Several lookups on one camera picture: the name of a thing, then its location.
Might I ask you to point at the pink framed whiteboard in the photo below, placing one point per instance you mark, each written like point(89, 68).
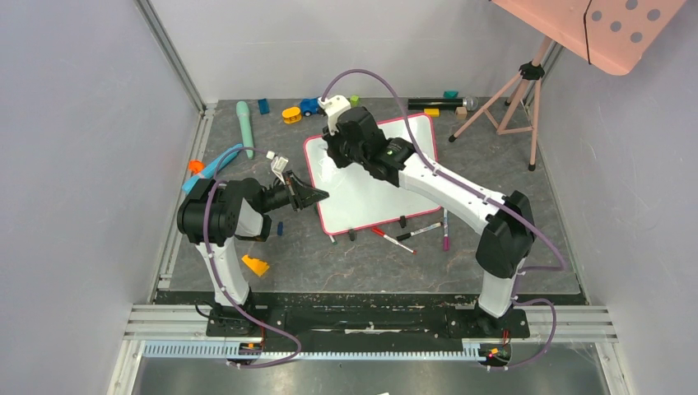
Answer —
point(356, 200)

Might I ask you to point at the orange wedge block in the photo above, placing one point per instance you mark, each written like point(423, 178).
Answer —
point(257, 266)

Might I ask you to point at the magenta whiteboard marker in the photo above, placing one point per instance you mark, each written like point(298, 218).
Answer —
point(445, 225)

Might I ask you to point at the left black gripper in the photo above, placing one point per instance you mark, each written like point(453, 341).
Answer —
point(304, 195)

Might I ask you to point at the blue toy crayon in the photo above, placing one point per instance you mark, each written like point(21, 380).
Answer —
point(211, 168)

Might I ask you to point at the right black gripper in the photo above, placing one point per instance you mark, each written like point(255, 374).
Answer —
point(335, 146)

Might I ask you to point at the wooden cube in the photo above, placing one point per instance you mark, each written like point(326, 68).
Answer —
point(461, 113)

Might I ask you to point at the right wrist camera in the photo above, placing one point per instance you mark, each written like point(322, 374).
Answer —
point(333, 107)

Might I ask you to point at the pink tripod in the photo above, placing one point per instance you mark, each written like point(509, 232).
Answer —
point(528, 74)

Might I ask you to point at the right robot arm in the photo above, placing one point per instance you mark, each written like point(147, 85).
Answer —
point(502, 221)

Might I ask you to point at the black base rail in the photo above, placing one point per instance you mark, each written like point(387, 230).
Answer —
point(355, 322)

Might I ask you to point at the yellow oval toy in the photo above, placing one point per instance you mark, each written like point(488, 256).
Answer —
point(292, 115)

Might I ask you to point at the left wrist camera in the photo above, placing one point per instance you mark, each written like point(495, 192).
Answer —
point(278, 164)

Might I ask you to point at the blue toy car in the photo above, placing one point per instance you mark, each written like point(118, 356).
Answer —
point(309, 107)

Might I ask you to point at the black rainbow marker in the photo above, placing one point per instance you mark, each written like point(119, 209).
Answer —
point(422, 230)

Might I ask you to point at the dark blue block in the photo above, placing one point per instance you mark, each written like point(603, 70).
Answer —
point(263, 106)

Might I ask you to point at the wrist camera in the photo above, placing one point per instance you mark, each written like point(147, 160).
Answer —
point(333, 107)
point(278, 164)

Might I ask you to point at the pink perforated panel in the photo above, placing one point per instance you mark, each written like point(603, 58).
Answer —
point(612, 35)

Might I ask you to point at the red whiteboard marker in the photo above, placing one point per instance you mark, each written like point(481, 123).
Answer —
point(392, 240)

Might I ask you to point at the mint green toy stick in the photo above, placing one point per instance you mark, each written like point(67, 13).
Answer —
point(243, 113)

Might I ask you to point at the orange small toy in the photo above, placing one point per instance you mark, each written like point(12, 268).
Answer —
point(196, 166)

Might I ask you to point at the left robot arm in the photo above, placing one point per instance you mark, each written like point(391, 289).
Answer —
point(213, 216)

